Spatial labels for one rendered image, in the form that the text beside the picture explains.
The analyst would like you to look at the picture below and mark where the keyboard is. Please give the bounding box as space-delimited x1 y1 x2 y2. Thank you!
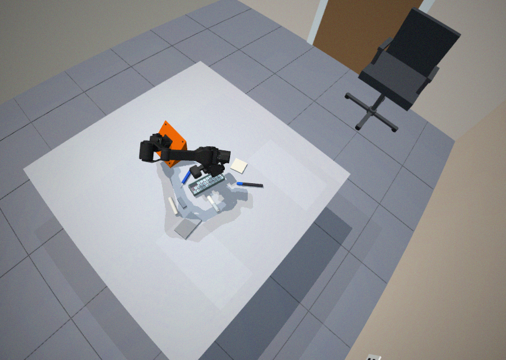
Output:
188 173 225 196

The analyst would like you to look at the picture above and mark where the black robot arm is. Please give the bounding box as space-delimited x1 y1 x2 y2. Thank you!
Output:
139 133 231 177

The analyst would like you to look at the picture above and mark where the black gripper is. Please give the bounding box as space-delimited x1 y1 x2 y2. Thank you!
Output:
190 162 226 179

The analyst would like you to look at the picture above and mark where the white cylinder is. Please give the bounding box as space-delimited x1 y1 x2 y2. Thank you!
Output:
207 196 220 212
168 197 178 215

